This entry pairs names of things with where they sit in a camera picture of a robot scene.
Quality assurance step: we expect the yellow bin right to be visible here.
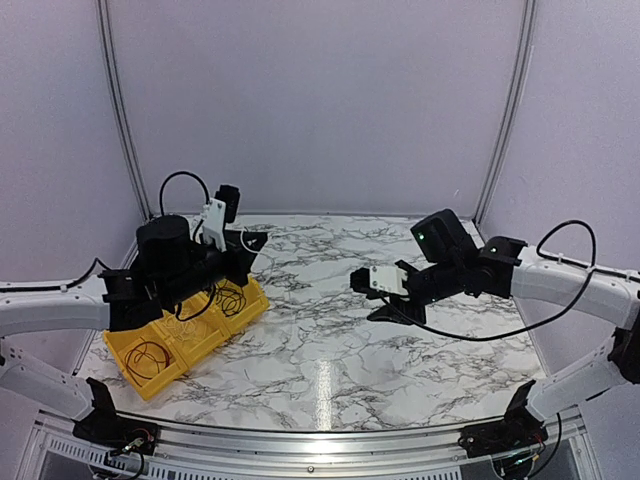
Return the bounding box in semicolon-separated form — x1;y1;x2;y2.
201;277;269;336

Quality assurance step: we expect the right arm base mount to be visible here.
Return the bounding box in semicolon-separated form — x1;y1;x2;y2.
458;380;548;458

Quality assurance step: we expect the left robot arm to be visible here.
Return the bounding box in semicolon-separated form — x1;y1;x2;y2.
1;185;268;445

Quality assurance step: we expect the yellow bin left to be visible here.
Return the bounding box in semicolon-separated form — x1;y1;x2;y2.
103;324;187;401

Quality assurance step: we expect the aluminium front rail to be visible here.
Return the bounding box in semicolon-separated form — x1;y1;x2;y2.
16;410;601;479

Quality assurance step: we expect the dark green cable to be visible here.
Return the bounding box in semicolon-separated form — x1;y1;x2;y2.
214;279;249;320

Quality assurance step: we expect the white cable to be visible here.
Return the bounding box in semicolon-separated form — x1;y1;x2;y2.
238;227;276;256
167;312;211;346

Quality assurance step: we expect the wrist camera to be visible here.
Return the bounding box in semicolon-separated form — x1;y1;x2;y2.
201;184;240;252
350;266;409;297

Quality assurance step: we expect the yellow bin middle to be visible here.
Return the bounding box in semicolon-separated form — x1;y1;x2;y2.
151;309;230;368

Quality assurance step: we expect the yellow bin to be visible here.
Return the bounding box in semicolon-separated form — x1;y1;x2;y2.
103;324;187;401
151;309;230;368
201;277;269;336

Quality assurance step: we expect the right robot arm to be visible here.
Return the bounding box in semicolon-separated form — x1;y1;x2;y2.
350;209;639;448

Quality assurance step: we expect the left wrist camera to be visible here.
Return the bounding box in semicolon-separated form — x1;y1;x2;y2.
201;184;240;252

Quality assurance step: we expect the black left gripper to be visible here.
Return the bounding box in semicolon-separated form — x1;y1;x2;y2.
162;229;267;308

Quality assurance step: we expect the right frame post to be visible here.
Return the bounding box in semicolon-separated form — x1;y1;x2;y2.
472;0;538;228

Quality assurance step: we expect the frame post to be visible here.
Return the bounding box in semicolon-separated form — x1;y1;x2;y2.
95;0;153;221
472;0;538;228

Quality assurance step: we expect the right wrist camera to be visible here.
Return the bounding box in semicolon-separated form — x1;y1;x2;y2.
350;266;409;297

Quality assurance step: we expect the left frame post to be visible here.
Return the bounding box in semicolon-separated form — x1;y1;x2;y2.
95;0;153;221

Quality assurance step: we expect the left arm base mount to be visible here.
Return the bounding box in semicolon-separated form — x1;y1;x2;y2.
72;378;159;455

